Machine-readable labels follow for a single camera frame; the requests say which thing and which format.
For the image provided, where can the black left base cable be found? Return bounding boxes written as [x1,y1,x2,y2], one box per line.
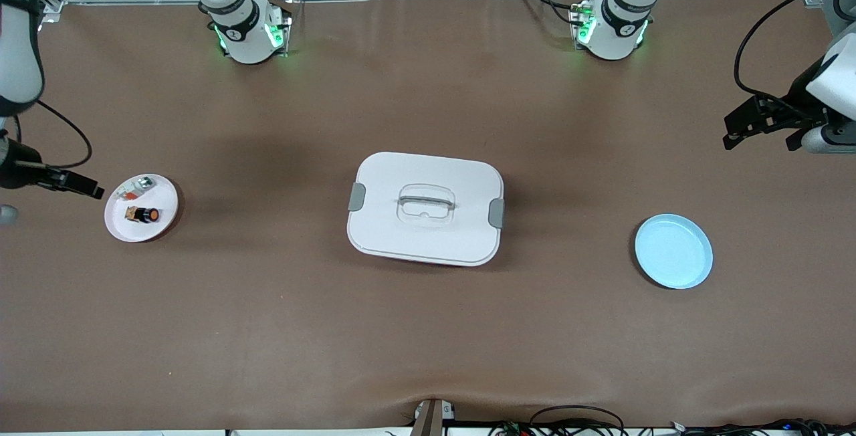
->
[512,0,589,25]

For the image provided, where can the brown camera mount post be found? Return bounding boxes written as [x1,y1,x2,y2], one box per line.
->
[411,399,457,436]

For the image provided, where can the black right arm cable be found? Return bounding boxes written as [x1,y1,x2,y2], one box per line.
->
[0,98,92,169]

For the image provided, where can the black cable bundle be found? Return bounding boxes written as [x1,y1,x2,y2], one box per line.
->
[492,405,856,436]

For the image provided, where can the pink round plate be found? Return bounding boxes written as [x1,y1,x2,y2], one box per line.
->
[105,174,179,243]

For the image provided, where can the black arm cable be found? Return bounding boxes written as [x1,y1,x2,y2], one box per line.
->
[734,0,856,114]
[0,98,92,169]

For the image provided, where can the light blue round plate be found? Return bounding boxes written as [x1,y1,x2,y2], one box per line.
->
[635,214,714,290]

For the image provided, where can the white lidded storage box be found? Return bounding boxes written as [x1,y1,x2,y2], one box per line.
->
[346,151,505,267]

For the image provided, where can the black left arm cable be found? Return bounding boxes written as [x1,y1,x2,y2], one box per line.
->
[734,0,856,114]

